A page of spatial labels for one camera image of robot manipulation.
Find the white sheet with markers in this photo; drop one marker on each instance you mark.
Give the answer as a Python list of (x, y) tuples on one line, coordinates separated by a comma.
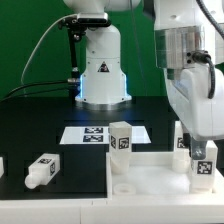
[(74, 135)]

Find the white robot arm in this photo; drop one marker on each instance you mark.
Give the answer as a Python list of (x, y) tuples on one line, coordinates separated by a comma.
[(189, 43)]

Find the white front fence bar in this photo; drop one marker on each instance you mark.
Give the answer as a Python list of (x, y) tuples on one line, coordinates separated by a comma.
[(193, 209)]

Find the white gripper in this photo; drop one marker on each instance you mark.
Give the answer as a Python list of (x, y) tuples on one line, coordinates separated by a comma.
[(203, 118)]

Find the camera on stand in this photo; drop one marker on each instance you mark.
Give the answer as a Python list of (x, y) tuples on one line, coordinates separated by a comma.
[(82, 19)]

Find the white left fence piece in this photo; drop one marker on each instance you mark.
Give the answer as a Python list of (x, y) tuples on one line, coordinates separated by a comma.
[(1, 167)]

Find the white square tabletop tray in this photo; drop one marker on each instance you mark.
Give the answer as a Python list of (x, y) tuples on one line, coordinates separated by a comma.
[(151, 174)]

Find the black camera stand pole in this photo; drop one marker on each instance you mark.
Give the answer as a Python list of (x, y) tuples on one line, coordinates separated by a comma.
[(75, 74)]

